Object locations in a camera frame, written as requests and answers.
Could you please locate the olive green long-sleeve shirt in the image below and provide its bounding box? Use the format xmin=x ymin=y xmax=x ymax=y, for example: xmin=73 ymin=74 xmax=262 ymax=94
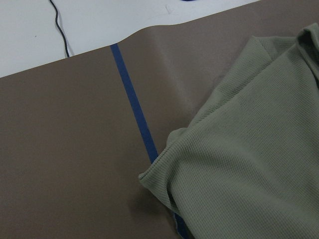
xmin=139 ymin=23 xmax=319 ymax=239

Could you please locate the thin black table cable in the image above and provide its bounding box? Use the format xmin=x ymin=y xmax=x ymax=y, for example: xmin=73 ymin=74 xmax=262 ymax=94
xmin=48 ymin=0 xmax=71 ymax=58

